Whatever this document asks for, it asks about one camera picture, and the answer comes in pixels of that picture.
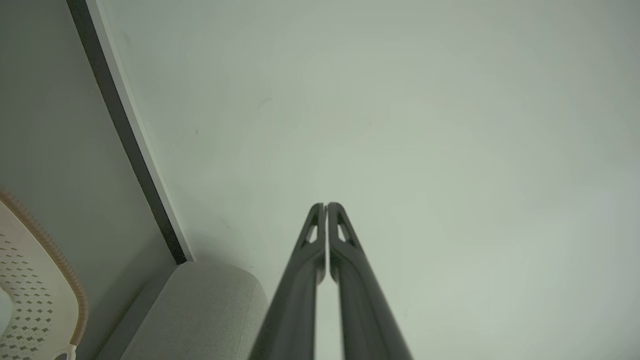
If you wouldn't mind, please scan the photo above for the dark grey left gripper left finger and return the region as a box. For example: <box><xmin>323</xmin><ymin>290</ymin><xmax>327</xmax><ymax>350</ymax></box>
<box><xmin>248</xmin><ymin>202</ymin><xmax>327</xmax><ymax>360</ymax></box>

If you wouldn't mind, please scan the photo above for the light grey fabric sofa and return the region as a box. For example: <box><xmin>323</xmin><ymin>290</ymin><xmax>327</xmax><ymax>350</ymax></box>
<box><xmin>95</xmin><ymin>261</ymin><xmax>271</xmax><ymax>360</ymax></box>

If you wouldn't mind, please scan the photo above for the cream perforated laundry basket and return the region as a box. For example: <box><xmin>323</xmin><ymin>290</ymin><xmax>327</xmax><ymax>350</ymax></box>
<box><xmin>0</xmin><ymin>191</ymin><xmax>90</xmax><ymax>360</ymax></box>

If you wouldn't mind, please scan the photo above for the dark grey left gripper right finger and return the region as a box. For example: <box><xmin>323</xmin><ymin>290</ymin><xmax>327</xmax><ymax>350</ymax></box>
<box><xmin>327</xmin><ymin>202</ymin><xmax>414</xmax><ymax>360</ymax></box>

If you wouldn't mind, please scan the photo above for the black and white baseboard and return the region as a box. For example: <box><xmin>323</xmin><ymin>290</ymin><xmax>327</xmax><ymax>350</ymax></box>
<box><xmin>66</xmin><ymin>0</ymin><xmax>196</xmax><ymax>266</ymax></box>

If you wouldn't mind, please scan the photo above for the white fabric piece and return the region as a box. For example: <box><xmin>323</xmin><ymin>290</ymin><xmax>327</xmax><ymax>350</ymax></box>
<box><xmin>0</xmin><ymin>287</ymin><xmax>14</xmax><ymax>337</ymax></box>

